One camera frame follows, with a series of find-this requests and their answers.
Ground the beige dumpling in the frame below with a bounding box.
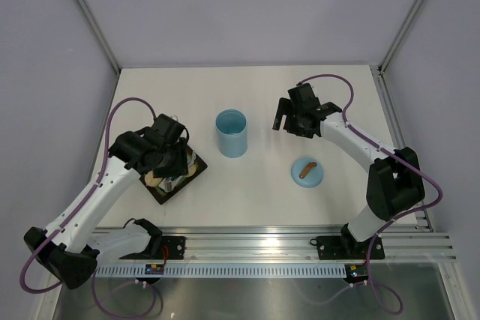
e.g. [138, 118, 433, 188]
[143, 172, 162, 188]
[188, 163, 197, 177]

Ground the blue cylindrical lunch box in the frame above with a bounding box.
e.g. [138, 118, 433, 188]
[215, 109, 248, 158]

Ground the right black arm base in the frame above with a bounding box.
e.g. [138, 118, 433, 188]
[309, 225, 386, 261]

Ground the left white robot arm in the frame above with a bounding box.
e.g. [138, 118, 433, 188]
[23, 114, 189, 289]

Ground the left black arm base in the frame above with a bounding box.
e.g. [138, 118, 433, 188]
[121, 218, 186, 260]

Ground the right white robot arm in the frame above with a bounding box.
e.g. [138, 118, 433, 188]
[273, 84, 425, 257]

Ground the black teal square plate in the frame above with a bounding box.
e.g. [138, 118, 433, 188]
[140, 145, 208, 205]

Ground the blue lid with wooden handle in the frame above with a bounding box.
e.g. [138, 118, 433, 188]
[290, 157, 324, 188]

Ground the white slotted cable duct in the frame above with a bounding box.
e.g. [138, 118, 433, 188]
[97, 262, 347, 279]

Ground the right aluminium frame post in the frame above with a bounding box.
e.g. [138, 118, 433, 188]
[378, 0, 427, 76]

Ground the aluminium frame post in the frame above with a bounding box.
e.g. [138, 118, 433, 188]
[378, 0, 427, 76]
[73, 0, 122, 77]

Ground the left aluminium frame post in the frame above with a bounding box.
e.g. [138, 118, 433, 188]
[73, 0, 122, 77]

